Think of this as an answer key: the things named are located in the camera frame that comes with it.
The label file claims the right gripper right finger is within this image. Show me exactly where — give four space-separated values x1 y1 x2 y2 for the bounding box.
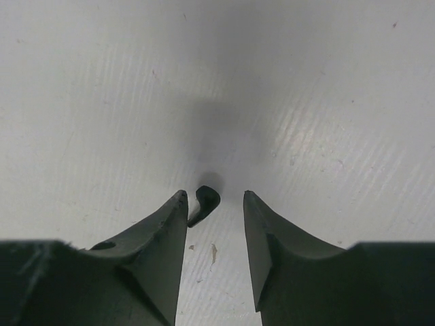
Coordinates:
243 191 434 325

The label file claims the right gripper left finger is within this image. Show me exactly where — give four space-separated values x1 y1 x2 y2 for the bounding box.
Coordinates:
1 190 188 325

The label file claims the black earbud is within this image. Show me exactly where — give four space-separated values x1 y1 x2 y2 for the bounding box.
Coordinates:
187 185 221 228

